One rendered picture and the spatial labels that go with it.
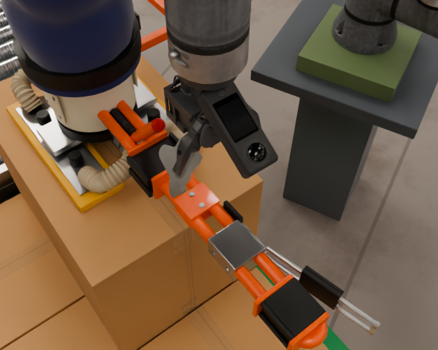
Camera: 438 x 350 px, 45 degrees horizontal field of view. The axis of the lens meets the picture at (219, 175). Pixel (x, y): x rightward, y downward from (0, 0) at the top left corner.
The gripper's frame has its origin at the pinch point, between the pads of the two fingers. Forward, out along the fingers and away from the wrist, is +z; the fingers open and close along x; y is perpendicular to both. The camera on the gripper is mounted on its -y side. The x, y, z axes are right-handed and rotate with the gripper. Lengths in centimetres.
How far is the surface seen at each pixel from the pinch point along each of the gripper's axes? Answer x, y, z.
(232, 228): -1.0, -2.4, 12.7
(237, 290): -11, 7, 67
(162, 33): -19, 45, 13
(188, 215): 3.3, 3.9, 12.8
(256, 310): 4.2, -15.1, 14.3
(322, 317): -2.0, -22.3, 12.0
